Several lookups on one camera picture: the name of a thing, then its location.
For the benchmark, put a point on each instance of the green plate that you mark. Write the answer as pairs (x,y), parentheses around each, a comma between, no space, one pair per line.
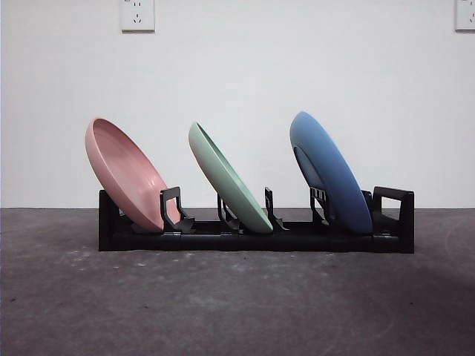
(222,178)

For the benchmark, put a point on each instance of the blue plate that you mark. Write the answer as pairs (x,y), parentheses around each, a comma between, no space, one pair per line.
(334,167)

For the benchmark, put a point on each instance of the pink plate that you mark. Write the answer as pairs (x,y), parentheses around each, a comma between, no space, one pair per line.
(122,167)

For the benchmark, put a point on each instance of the black dish rack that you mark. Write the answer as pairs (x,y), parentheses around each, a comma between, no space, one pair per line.
(259,243)

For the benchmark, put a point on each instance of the white wall socket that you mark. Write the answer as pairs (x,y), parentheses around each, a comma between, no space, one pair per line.
(465,15)
(138,15)

